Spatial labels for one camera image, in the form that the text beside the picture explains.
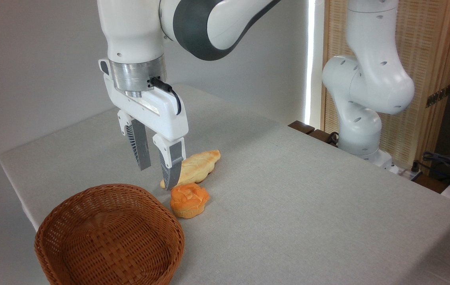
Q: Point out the brown wicker basket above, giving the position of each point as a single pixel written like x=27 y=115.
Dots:
x=110 y=237

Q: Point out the round orange bread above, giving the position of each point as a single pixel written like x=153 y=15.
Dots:
x=189 y=200

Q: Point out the black screen hinge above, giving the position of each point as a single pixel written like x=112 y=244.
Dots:
x=438 y=96

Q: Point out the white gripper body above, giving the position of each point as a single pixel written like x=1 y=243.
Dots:
x=161 y=113

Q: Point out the wooden rattan folding screen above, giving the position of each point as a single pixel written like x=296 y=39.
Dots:
x=426 y=39

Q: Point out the dark brown table bracket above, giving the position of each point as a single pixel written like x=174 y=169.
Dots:
x=301 y=126
x=321 y=136

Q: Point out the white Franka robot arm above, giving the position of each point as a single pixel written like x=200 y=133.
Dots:
x=367 y=79

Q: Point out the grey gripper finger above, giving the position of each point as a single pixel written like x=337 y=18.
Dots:
x=172 y=162
x=139 y=146

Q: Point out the long pale bread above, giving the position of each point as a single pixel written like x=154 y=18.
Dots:
x=199 y=164

